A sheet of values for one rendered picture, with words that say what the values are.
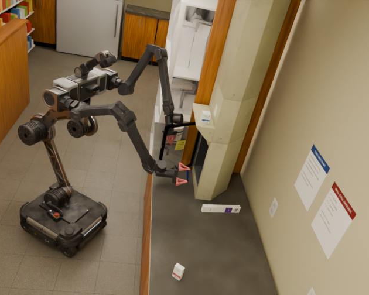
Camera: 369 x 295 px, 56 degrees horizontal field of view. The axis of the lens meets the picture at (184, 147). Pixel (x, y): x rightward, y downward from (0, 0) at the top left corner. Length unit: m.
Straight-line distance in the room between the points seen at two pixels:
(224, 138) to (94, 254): 1.65
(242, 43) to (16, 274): 2.39
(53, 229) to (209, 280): 1.54
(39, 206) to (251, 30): 2.29
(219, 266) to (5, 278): 1.74
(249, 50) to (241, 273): 1.23
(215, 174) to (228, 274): 0.65
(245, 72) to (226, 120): 0.31
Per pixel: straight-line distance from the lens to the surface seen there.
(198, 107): 2.34
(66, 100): 2.25
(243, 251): 2.22
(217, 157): 2.25
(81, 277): 3.10
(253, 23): 1.93
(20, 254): 3.28
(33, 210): 3.28
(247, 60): 1.99
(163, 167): 2.07
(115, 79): 2.60
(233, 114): 2.10
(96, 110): 2.05
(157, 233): 2.16
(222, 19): 2.28
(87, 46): 7.16
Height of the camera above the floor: 2.50
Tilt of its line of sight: 32 degrees down
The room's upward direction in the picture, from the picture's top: 13 degrees clockwise
